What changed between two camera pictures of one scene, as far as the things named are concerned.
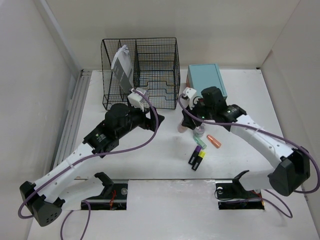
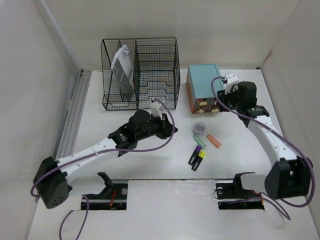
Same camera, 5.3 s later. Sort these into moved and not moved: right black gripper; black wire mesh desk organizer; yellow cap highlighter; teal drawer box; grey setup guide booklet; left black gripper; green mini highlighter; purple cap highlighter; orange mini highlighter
Moved: left black gripper; right black gripper
Not moved: teal drawer box; orange mini highlighter; green mini highlighter; yellow cap highlighter; black wire mesh desk organizer; purple cap highlighter; grey setup guide booklet
